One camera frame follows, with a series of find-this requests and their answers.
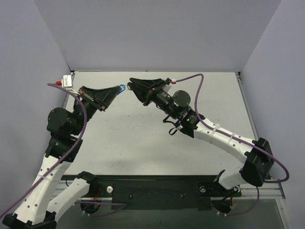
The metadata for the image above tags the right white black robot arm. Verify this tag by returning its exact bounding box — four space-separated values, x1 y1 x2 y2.
128 78 274 195

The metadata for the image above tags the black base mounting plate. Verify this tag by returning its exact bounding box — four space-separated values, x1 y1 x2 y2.
71 174 243 211

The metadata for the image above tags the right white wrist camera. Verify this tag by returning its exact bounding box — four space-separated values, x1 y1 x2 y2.
164 78 177 92

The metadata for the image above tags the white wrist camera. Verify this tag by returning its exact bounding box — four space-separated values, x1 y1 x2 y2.
55 75 79 95
164 78 177 92

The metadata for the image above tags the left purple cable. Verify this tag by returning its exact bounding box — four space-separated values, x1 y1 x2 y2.
0 82 128 218

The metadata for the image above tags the purple cable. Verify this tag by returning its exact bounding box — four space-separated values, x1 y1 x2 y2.
175 73 289 217
0 82 128 218

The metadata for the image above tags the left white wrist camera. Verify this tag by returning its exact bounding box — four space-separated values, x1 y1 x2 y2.
55 75 79 95

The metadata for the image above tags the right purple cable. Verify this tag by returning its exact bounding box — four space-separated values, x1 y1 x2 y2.
175 73 289 217

